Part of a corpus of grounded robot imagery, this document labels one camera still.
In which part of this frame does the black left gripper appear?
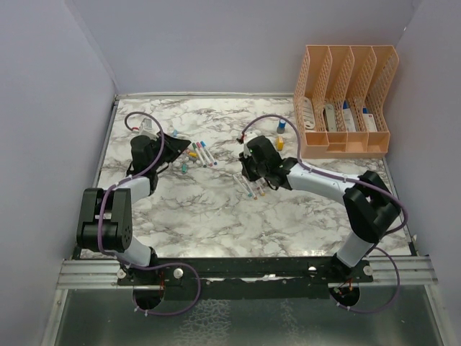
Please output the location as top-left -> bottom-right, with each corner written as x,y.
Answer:
150,130 -> 190,170

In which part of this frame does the peach capped marker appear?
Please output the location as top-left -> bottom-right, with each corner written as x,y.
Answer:
255,181 -> 265,196

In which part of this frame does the teal capped marker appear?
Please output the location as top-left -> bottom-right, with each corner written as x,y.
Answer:
233,175 -> 253,198

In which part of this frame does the blue capped marker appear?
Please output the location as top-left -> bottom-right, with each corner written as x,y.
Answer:
200,141 -> 218,166

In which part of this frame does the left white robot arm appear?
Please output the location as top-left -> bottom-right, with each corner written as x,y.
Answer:
76,133 -> 192,285

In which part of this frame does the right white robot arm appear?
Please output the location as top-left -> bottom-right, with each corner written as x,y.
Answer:
239,136 -> 402,282

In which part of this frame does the yellow self-inking stamp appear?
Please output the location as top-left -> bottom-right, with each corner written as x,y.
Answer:
276,136 -> 285,151

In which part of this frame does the white printed card package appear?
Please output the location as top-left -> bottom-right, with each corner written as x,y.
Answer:
300,97 -> 316,131

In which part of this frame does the white blue box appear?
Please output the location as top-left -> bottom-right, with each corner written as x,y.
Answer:
343,100 -> 357,132

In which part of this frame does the peach plastic desk organizer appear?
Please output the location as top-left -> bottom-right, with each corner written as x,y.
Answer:
293,45 -> 399,159

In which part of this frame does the white red box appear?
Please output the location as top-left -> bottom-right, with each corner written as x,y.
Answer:
362,107 -> 377,132

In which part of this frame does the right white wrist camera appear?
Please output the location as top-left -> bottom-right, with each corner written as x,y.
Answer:
237,134 -> 251,159

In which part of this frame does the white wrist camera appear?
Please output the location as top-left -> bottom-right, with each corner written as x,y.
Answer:
237,134 -> 251,159
138,118 -> 155,137

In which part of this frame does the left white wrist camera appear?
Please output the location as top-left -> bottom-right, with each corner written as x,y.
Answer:
138,118 -> 155,137

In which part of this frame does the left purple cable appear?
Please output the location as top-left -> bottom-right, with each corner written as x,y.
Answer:
96,112 -> 202,318

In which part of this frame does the purple cable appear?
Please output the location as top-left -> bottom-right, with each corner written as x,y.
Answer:
236,114 -> 410,314
96,112 -> 202,318

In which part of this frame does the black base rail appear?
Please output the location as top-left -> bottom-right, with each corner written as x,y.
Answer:
117,257 -> 373,301

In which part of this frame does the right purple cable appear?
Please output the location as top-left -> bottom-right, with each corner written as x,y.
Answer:
236,114 -> 410,314

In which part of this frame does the aluminium frame rail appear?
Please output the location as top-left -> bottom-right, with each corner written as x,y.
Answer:
57,256 -> 438,289

